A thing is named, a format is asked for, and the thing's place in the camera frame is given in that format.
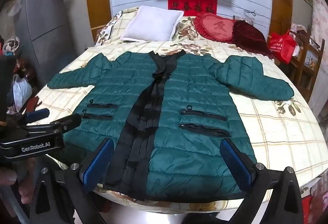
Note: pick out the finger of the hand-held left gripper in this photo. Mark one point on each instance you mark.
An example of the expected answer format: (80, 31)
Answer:
(37, 115)
(66, 122)

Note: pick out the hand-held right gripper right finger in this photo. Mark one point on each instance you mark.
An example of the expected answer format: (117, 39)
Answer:
(237, 165)

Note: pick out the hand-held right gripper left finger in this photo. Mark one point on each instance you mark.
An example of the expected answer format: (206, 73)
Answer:
(98, 162)

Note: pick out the green puffer jacket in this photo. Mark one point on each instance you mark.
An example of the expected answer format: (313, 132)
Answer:
(192, 101)

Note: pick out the person's left hand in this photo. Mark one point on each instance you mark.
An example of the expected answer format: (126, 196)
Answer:
(27, 178)

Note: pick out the white plastic bag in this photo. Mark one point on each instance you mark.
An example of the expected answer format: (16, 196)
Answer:
(21, 90)

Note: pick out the bed with floral sheet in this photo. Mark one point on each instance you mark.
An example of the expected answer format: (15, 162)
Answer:
(269, 131)

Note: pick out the floral patterned cloth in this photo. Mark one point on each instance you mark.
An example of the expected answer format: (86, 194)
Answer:
(11, 46)

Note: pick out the grey refrigerator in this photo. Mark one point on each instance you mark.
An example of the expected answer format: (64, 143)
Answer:
(46, 21)

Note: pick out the wooden rack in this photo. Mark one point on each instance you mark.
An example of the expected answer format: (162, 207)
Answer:
(305, 60)

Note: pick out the red shopping bag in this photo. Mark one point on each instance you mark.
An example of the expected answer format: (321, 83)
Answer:
(280, 47)

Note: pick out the white square pillow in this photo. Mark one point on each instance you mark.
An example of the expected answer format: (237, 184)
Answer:
(151, 23)

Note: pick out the dark red velvet cushion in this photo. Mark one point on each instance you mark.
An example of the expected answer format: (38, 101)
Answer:
(248, 34)

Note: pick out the red heart-shaped cushion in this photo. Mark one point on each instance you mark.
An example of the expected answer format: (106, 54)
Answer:
(215, 26)

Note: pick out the red paper wall banner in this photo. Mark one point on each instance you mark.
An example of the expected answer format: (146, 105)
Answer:
(179, 5)

